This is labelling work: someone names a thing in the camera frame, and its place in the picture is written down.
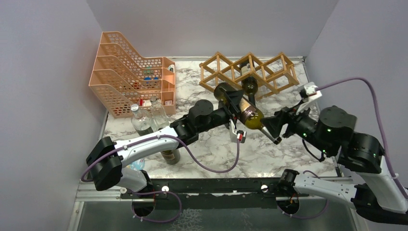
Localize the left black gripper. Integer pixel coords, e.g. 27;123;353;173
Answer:
197;90;244;133

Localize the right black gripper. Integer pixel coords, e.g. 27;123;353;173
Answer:
260;99;333;155

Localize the green wine bottle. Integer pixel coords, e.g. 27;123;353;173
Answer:
214;82;281;144
161;150;180;165
239;60;258;106

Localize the green wine bottle back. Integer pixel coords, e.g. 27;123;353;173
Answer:
239;60;258;106

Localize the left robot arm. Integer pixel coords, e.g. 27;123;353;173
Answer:
81;90;246;198

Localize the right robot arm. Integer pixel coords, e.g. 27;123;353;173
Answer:
261;106;408;225

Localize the wooden wine rack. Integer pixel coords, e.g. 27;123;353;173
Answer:
199;52;300;100

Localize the round clear glass bottle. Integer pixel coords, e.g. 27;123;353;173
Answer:
150;96;169;131

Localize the green wine bottle front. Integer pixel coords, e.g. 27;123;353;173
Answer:
161;150;180;165

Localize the small clear bottle silver cap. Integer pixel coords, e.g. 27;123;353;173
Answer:
130;104;155;136

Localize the plastic water bottle blue label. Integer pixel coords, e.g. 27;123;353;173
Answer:
128;158;145;170

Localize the orange plastic file organizer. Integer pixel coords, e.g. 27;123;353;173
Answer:
89;31;176;118

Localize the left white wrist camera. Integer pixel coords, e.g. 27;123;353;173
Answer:
228;119;247;143

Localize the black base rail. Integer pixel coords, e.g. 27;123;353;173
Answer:
120;178;290;210

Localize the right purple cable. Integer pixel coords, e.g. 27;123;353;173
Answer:
276;77;408;220

